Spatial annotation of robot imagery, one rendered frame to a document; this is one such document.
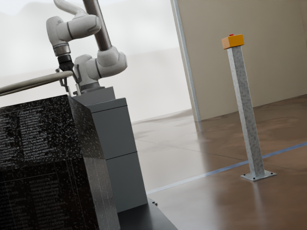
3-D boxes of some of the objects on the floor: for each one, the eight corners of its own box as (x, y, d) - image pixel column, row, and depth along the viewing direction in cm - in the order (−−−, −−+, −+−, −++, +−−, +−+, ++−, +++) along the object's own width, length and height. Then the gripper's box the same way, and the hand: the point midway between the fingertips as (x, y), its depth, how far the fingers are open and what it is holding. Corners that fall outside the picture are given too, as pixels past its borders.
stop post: (277, 175, 273) (250, 30, 265) (253, 181, 268) (225, 35, 261) (262, 170, 292) (237, 36, 285) (240, 176, 288) (214, 40, 280)
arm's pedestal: (78, 208, 292) (56, 111, 286) (136, 190, 309) (116, 98, 303) (89, 226, 245) (63, 110, 239) (157, 204, 262) (134, 95, 256)
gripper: (76, 53, 207) (88, 93, 209) (46, 60, 199) (58, 101, 202) (80, 51, 201) (92, 92, 203) (49, 57, 193) (61, 100, 195)
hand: (73, 91), depth 202 cm, fingers closed on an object, 4 cm apart
